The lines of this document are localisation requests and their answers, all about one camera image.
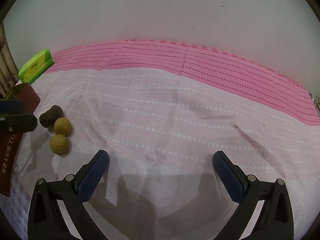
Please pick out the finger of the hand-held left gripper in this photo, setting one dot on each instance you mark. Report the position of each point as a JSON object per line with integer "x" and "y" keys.
{"x": 11, "y": 106}
{"x": 20, "y": 122}

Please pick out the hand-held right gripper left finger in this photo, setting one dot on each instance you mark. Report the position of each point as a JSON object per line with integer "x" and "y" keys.
{"x": 92, "y": 177}

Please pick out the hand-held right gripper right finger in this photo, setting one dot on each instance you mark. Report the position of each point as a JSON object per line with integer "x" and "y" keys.
{"x": 228, "y": 177}

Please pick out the dark brown wrinkled fruit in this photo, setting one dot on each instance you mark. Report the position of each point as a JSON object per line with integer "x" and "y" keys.
{"x": 48, "y": 117}

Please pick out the maroon and gold tin box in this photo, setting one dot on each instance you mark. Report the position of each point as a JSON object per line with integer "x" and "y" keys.
{"x": 11, "y": 155}

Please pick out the beige rattan furniture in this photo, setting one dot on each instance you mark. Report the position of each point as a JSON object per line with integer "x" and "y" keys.
{"x": 3, "y": 67}

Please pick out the brown longan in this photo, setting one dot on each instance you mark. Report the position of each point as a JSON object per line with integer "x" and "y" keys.
{"x": 59, "y": 143}
{"x": 62, "y": 127}

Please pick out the green tissue pack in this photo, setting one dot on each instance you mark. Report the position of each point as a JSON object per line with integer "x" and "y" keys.
{"x": 36, "y": 66}

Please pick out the pink purple checked cloth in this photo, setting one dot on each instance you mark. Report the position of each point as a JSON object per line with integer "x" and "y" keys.
{"x": 175, "y": 135}

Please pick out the crinkled clear plastic wrapper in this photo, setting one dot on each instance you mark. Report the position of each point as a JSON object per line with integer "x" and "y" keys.
{"x": 317, "y": 105}

